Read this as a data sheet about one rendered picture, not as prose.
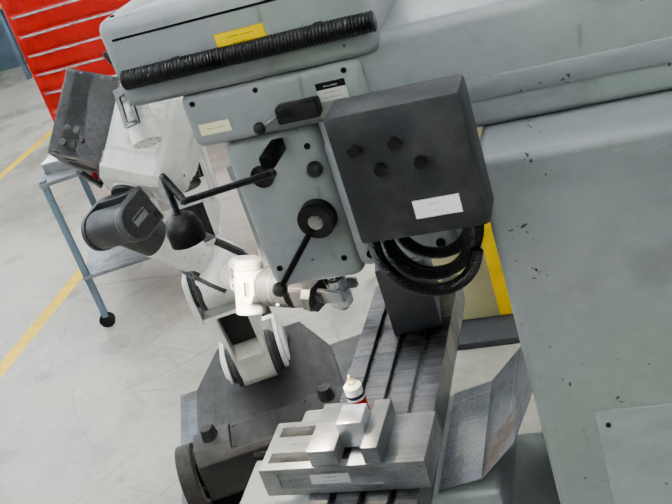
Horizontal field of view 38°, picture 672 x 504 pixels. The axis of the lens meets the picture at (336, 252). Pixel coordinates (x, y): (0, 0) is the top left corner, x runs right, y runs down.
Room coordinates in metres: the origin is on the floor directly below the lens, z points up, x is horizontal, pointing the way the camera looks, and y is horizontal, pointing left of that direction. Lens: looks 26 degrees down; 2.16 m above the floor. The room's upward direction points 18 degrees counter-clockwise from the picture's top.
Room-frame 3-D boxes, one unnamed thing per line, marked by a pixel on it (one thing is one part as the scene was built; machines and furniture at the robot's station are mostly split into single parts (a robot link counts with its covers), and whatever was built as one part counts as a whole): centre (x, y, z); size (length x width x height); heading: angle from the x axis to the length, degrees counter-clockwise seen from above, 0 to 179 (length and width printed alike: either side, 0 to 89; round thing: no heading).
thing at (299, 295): (1.80, 0.09, 1.24); 0.13 x 0.12 x 0.10; 141
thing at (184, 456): (2.32, 0.60, 0.50); 0.20 x 0.05 x 0.20; 1
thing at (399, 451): (1.61, 0.10, 0.96); 0.35 x 0.15 x 0.11; 67
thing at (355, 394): (1.77, 0.06, 0.96); 0.04 x 0.04 x 0.11
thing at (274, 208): (1.74, 0.02, 1.47); 0.21 x 0.19 x 0.32; 160
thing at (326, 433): (1.62, 0.12, 0.99); 0.15 x 0.06 x 0.04; 157
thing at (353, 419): (1.60, 0.07, 1.01); 0.06 x 0.05 x 0.06; 157
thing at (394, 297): (2.14, -0.15, 1.00); 0.22 x 0.12 x 0.20; 170
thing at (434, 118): (1.32, -0.14, 1.62); 0.20 x 0.09 x 0.21; 70
